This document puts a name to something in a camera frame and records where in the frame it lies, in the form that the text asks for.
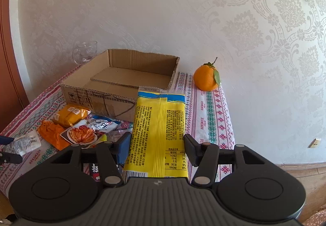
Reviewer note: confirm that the clear glass cup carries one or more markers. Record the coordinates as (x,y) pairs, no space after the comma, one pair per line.
(84,52)

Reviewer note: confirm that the brown wooden door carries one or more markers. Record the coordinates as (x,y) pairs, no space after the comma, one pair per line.
(13,95)

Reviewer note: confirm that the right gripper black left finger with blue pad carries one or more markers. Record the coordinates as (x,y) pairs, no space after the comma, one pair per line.
(109,156)

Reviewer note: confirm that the small silver white packet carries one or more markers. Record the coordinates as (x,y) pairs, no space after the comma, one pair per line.
(24,144)

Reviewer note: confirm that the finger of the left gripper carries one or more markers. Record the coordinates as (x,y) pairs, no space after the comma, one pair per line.
(5,140)
(6,158)

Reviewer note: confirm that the yellow orange bread packet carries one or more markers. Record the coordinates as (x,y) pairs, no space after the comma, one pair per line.
(70,115)

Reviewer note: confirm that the yellow snack packet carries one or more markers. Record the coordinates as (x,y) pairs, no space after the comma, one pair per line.
(157,148)

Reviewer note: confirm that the white wall socket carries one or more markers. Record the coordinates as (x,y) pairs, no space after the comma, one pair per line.
(315,143)

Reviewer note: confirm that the orange wrapper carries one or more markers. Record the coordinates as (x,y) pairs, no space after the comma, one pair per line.
(51,132)

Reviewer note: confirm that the white packet with food picture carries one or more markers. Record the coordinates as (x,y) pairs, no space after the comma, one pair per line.
(87,131)

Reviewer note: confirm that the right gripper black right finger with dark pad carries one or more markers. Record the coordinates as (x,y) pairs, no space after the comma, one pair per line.
(206,157)

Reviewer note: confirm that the orange with green leaf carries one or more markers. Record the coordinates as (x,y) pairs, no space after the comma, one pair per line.
(207,77)

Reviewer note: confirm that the black red beef jerky packet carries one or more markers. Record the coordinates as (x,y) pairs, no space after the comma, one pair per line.
(92,170)

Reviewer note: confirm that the brown cardboard box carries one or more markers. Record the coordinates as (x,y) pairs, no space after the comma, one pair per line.
(108,84)

